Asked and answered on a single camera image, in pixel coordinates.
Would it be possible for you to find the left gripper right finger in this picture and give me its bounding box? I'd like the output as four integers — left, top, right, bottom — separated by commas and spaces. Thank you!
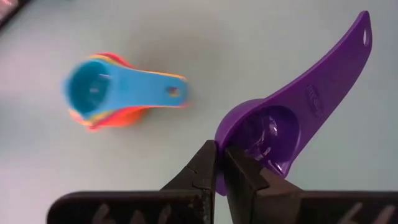
223, 146, 398, 224

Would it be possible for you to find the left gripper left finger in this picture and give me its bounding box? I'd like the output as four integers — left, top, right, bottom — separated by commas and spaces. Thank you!
46, 139, 218, 224

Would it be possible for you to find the purple measuring cup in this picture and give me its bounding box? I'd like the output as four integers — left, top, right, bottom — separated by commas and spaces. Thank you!
214, 11, 373, 197

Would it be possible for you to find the yellow measuring cup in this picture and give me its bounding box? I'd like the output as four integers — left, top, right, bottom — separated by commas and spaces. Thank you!
67, 54, 187, 128

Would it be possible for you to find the orange-red measuring cup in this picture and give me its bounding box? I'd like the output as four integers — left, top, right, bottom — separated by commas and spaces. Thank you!
86, 52, 149, 131

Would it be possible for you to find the blue measuring cup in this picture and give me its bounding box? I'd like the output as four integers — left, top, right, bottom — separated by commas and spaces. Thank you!
63, 58, 190, 121

